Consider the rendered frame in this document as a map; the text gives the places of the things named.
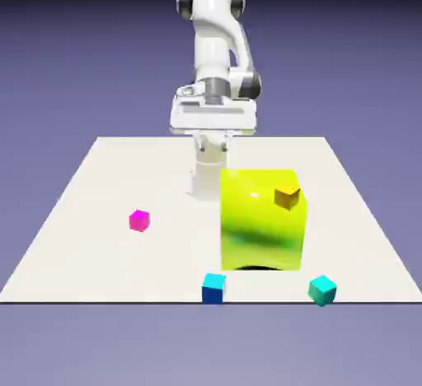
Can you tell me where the large yellow-green box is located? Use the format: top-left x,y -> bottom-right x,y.
219,168 -> 308,272

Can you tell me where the small magenta cube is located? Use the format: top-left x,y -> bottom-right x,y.
128,209 -> 152,233

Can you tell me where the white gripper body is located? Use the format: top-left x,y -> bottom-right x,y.
169,94 -> 259,137

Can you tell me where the small blue cube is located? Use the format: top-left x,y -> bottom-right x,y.
201,272 -> 227,305

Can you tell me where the small orange cube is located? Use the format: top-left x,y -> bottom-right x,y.
274,185 -> 302,212

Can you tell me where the small teal cube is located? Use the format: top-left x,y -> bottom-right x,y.
307,274 -> 338,308

